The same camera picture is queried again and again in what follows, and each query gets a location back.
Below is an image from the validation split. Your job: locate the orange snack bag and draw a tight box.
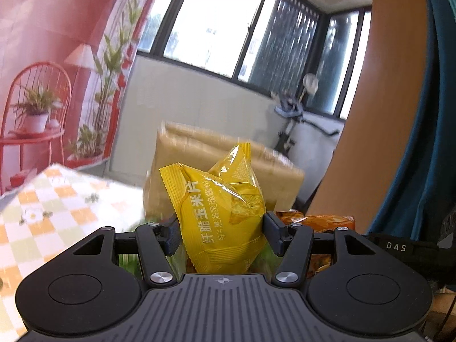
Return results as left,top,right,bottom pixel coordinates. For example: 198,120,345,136
275,211,355,232

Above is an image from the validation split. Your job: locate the black exercise bike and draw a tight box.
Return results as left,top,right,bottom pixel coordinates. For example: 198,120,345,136
271,73,341,158

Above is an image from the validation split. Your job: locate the yellow corn chips snack bag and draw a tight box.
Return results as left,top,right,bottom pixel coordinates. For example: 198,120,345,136
160,143,266,275

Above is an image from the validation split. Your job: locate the wooden headboard panel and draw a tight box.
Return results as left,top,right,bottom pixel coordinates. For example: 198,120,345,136
309,0,429,234

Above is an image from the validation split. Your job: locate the pink printed backdrop cloth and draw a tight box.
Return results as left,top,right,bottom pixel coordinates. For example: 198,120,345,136
1,0,154,193

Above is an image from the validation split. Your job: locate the brown cardboard box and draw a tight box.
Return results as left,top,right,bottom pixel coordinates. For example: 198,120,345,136
143,122,304,220

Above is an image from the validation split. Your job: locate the black framed window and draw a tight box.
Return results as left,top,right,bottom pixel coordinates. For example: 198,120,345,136
138,0,372,120

